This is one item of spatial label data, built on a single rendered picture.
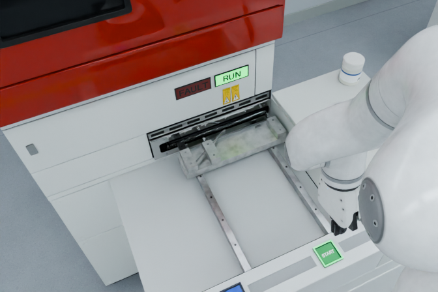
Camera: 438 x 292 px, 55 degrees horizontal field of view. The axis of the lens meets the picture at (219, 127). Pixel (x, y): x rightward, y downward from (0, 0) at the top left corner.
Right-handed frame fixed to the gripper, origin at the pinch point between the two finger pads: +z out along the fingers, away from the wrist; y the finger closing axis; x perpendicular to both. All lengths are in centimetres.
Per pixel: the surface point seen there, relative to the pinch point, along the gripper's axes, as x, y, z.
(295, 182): 8.5, -33.3, 19.9
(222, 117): -4, -59, 5
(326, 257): -0.9, -2.7, 14.8
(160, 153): -27, -61, 12
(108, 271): -61, -76, 76
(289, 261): -9.6, -5.9, 14.6
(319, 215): 8.8, -20.5, 22.7
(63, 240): -81, -116, 89
